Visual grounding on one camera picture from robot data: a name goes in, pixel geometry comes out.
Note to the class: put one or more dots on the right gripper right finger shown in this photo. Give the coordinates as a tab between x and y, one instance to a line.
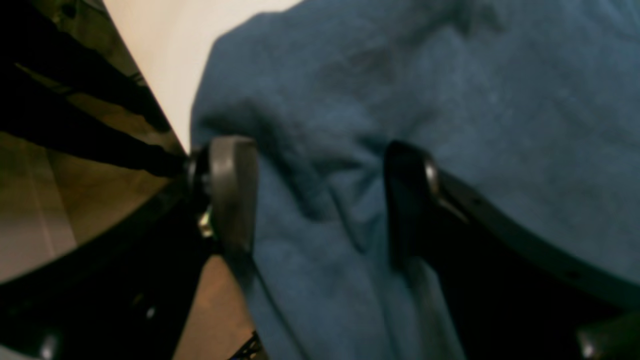
509	293

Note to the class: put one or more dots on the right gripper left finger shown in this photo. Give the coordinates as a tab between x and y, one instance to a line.
140	290

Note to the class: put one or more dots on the dark blue t-shirt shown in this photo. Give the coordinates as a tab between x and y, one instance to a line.
534	104

